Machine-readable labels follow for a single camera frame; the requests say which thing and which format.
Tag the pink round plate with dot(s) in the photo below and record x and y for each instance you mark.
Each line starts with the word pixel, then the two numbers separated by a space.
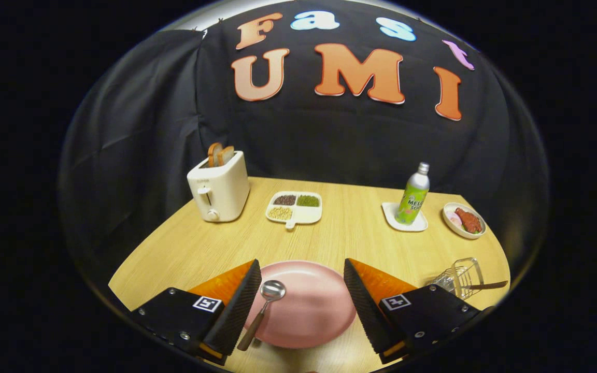
pixel 309 305

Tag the brown fried meat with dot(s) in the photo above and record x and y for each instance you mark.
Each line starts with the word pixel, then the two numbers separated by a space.
pixel 469 220

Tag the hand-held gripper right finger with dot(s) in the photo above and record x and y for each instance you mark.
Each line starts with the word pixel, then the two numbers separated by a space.
pixel 363 308

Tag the toast slice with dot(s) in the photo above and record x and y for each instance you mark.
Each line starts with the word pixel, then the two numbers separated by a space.
pixel 226 154
pixel 214 154

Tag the white oval food plate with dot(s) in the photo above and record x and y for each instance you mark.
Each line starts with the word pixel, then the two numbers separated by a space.
pixel 463 235

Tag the pink ham slice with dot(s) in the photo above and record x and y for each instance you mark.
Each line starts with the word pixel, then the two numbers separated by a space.
pixel 455 223
pixel 451 214

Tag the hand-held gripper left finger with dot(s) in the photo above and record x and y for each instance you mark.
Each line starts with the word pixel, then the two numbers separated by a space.
pixel 236 311

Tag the white toaster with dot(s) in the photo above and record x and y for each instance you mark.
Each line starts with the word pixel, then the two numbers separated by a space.
pixel 223 191

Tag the white divided bean tray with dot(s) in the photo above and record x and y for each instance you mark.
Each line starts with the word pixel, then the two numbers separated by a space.
pixel 306 213

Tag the green soda bottle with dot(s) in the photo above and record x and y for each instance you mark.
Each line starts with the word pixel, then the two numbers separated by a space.
pixel 412 199

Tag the white square coaster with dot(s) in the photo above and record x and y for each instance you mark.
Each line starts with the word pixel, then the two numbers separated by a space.
pixel 389 212

